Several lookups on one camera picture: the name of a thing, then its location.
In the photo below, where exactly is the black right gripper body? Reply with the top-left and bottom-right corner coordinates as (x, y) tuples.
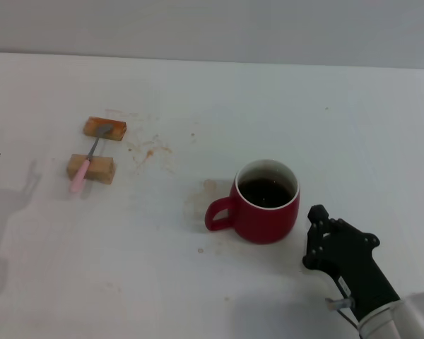
(302, 218), (401, 321)

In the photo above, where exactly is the red ceramic cup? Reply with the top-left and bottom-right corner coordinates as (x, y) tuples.
(204, 158), (300, 245)

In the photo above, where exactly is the pink-handled metal spoon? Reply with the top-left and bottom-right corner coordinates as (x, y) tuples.
(69, 123), (114, 194)

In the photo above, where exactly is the dark coffee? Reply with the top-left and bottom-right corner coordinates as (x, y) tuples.
(239, 178), (295, 209)

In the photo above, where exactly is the plain wooden block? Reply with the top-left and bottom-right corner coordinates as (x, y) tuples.
(66, 153), (117, 185)

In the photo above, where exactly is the orange-stained wooden block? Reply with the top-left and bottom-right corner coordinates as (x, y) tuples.
(82, 116), (127, 142)

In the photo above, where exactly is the right gripper cable with plug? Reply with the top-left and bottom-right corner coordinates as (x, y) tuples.
(324, 297), (362, 333)

